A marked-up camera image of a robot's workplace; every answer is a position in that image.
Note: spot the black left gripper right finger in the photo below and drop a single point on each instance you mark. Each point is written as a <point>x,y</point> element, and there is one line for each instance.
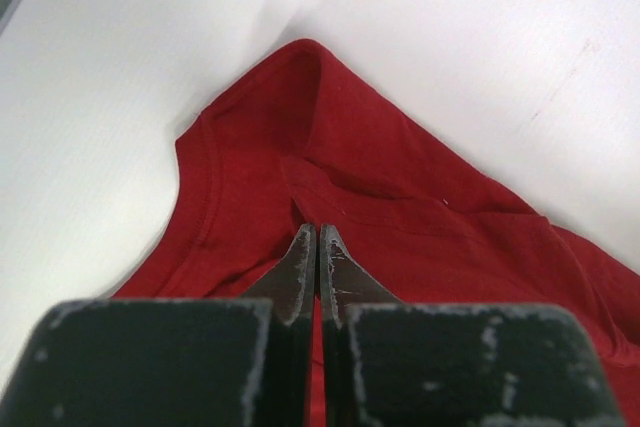
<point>391,363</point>

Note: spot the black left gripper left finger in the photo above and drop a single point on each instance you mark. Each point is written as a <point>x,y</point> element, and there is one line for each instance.
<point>244,361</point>

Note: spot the dark red t-shirt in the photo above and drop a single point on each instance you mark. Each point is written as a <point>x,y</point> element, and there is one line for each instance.
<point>302,139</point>

